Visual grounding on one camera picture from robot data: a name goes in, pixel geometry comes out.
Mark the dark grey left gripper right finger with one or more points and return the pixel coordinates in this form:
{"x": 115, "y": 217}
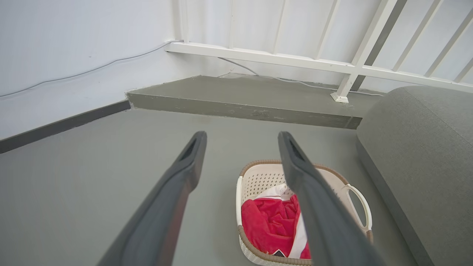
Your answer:
{"x": 325, "y": 221}

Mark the white woven plastic laundry basket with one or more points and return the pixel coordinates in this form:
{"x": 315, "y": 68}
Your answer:
{"x": 258, "y": 177}

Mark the grey raised floor platform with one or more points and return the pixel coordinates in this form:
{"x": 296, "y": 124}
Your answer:
{"x": 240, "y": 92}

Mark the red and white garment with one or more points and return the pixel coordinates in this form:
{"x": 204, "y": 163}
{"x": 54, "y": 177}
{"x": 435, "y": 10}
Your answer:
{"x": 269, "y": 221}

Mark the grey fabric sofa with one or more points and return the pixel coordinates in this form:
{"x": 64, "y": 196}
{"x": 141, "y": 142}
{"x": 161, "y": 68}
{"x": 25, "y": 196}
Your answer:
{"x": 425, "y": 166}

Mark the dark grey baseboard strip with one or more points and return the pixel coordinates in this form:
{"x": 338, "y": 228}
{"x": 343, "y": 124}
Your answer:
{"x": 55, "y": 127}

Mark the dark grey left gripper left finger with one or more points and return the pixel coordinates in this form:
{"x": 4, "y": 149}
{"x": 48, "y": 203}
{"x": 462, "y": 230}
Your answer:
{"x": 162, "y": 214}

